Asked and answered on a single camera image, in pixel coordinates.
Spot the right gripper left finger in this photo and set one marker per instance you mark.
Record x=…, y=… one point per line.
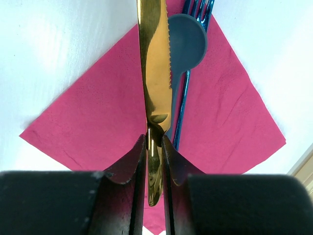
x=108, y=202

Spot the beige wooden utensil tray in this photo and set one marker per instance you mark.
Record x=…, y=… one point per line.
x=302, y=170

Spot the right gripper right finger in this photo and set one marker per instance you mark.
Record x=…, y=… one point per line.
x=196, y=203

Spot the gold metal knife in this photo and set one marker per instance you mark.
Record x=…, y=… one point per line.
x=153, y=30

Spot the pink paper napkin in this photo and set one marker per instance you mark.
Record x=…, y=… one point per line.
x=226, y=126

